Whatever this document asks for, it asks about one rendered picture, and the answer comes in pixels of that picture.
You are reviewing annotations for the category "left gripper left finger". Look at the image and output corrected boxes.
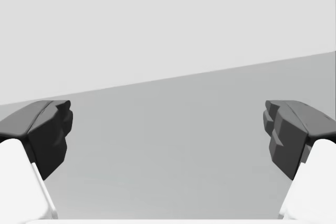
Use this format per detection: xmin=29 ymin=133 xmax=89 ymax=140
xmin=0 ymin=100 xmax=74 ymax=222

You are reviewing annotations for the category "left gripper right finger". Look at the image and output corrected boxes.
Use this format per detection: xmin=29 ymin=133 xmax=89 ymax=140
xmin=262 ymin=100 xmax=336 ymax=221

